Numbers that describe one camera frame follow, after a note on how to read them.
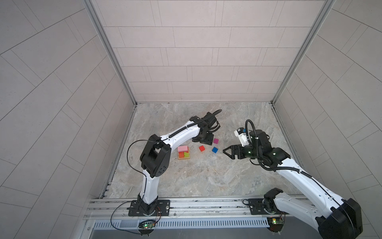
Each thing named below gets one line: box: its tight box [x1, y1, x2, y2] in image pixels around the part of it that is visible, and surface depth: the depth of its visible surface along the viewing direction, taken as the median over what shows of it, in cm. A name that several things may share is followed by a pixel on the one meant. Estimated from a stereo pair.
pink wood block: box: [177, 145, 189, 152], surface depth 86 cm
